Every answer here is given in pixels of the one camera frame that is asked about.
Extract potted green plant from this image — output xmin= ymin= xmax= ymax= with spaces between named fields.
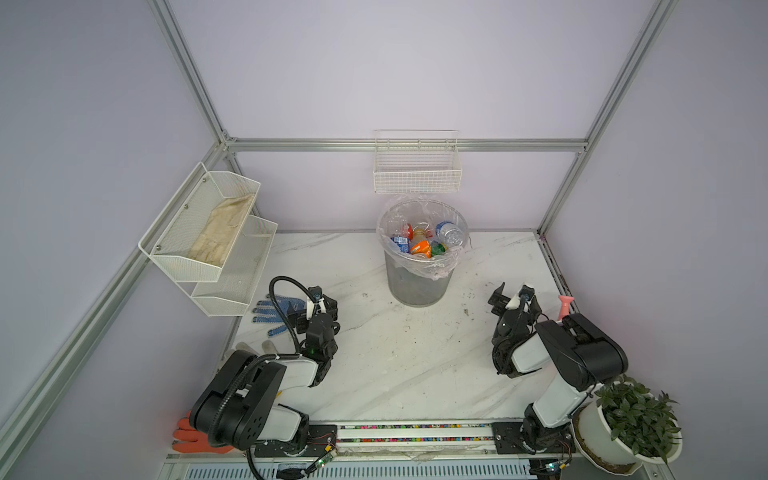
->
xmin=571 ymin=374 xmax=683 ymax=476

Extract blue dotted work glove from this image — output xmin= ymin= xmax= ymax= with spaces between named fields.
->
xmin=252 ymin=295 xmax=306 ymax=337

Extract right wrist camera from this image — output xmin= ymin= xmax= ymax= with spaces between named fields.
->
xmin=505 ymin=285 xmax=535 ymax=311

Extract beige cloth in shelf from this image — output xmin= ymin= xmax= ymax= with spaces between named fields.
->
xmin=188 ymin=194 xmax=256 ymax=267

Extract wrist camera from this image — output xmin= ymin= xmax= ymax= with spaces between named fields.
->
xmin=306 ymin=286 xmax=327 ymax=319
xmin=505 ymin=285 xmax=535 ymax=311

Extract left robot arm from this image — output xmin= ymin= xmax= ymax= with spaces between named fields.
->
xmin=189 ymin=295 xmax=340 ymax=455

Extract white mesh lower shelf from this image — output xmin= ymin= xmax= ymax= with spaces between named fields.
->
xmin=191 ymin=215 xmax=278 ymax=317

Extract capless blue label bottle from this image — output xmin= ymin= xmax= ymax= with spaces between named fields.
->
xmin=391 ymin=234 xmax=410 ymax=254

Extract white mesh shelf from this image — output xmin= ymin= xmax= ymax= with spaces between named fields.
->
xmin=191 ymin=215 xmax=278 ymax=317
xmin=138 ymin=164 xmax=261 ymax=283

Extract white wire wall basket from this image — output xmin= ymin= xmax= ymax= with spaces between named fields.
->
xmin=373 ymin=129 xmax=463 ymax=194

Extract clear plastic bin liner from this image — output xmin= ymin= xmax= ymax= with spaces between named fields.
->
xmin=377 ymin=195 xmax=471 ymax=280

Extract pink watering can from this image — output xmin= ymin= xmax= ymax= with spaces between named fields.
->
xmin=558 ymin=295 xmax=574 ymax=322

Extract white-cap blue label bottle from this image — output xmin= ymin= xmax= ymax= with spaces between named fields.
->
xmin=435 ymin=221 xmax=466 ymax=249

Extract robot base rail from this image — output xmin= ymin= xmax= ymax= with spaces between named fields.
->
xmin=253 ymin=419 xmax=534 ymax=458

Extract red label purple-cap bottle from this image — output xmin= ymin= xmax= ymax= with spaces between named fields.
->
xmin=400 ymin=223 xmax=414 ymax=241

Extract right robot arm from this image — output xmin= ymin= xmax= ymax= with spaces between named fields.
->
xmin=488 ymin=284 xmax=629 ymax=453

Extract orange rubber glove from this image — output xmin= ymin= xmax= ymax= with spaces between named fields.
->
xmin=172 ymin=412 xmax=233 ymax=454

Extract white mesh upper shelf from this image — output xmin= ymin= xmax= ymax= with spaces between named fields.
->
xmin=138 ymin=164 xmax=261 ymax=283

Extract grey mesh waste bin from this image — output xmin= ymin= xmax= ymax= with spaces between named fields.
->
xmin=384 ymin=255 xmax=456 ymax=308

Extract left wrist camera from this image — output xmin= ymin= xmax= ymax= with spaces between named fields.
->
xmin=306 ymin=286 xmax=327 ymax=319

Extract yellow-cap clear bottle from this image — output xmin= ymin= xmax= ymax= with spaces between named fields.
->
xmin=409 ymin=222 xmax=433 ymax=258

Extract green plastic bottle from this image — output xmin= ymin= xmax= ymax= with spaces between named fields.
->
xmin=430 ymin=241 xmax=447 ymax=256

